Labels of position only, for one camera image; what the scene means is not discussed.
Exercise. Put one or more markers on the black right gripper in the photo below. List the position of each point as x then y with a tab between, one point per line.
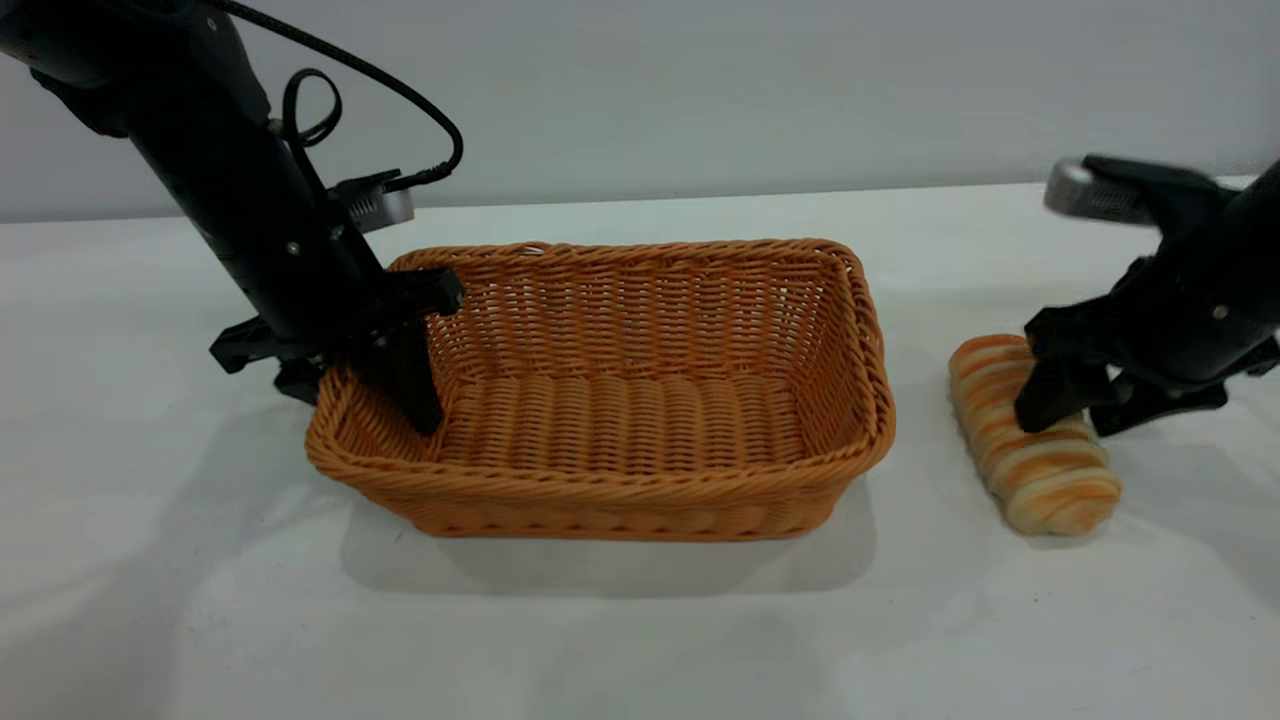
1180	310

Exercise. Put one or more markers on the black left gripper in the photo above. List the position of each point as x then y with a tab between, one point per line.
270	240

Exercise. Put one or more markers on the striped swirl bread roll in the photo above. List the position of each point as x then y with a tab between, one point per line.
1050	480

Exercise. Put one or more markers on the orange woven wicker basket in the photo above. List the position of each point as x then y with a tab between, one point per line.
620	420

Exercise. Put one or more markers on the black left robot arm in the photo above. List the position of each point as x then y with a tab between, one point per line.
100	50

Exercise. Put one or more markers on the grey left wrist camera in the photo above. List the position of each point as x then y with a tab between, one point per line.
378	203

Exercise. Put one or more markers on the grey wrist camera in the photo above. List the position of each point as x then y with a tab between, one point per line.
1100	195
378	203

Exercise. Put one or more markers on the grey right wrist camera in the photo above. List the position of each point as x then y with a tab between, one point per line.
1100	195

